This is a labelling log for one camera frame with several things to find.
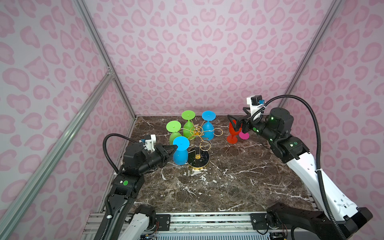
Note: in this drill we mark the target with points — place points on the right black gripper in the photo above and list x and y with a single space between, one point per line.
247 120

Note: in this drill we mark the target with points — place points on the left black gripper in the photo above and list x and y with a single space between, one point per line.
161 150

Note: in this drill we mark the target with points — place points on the blue wine glass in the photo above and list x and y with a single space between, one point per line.
180 156
208 128

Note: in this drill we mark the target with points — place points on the magenta wine glass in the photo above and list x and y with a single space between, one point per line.
244 136

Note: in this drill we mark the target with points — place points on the red wine glass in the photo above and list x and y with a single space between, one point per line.
232 138

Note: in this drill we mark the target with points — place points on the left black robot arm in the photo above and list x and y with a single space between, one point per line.
137 162

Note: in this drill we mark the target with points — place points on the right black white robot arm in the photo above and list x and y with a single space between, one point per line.
338 217

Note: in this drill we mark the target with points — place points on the left green wine glass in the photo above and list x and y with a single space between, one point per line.
174 128

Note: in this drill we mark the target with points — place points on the green wine glass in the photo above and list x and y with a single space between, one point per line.
174 128
188 128

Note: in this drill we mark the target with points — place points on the back green wine glass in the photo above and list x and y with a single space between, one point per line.
188 128

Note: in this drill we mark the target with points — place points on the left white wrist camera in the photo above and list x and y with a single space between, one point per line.
149 142

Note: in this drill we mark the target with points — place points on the gold wire glass rack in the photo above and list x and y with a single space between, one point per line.
199 156

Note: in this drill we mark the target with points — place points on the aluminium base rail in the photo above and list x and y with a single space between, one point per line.
207 226

